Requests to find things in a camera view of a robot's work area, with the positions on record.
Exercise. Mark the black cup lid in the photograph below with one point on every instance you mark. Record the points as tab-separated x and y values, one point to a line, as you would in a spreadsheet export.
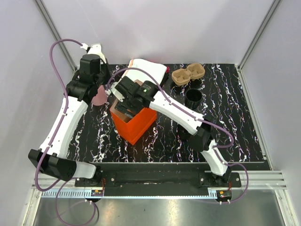
183	133

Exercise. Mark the orange paper bag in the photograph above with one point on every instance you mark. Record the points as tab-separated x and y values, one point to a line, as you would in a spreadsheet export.
136	127

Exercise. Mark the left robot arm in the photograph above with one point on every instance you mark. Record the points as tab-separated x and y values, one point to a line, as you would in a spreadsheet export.
51	157

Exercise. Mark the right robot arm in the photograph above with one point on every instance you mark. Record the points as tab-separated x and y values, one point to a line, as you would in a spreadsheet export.
200	128

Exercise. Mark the pink holder cup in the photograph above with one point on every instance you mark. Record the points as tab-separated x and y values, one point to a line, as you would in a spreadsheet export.
101	97

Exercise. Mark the black cloth under napkins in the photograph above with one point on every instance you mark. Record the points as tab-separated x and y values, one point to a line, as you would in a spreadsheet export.
165	77

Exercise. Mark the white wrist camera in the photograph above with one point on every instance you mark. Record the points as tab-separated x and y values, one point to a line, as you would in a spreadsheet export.
113	91
94	49

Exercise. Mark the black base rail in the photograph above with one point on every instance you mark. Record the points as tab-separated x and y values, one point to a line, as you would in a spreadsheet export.
158	180

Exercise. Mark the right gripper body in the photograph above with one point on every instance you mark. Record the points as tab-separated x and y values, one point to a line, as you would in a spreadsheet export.
127	104

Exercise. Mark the black tall coffee cup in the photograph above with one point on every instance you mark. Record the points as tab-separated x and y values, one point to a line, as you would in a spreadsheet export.
193	98

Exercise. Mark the stack of white napkins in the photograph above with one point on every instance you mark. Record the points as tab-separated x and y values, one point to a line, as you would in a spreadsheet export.
139	77

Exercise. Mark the brown pulp cup carrier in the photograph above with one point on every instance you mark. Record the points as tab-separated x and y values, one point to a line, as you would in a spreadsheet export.
121	112

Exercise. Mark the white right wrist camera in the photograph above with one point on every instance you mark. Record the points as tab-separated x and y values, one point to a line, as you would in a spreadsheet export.
113	91

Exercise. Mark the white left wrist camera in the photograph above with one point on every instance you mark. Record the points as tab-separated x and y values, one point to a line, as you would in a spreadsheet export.
94	49

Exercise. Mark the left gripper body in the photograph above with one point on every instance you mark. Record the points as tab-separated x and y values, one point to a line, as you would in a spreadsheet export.
105	74

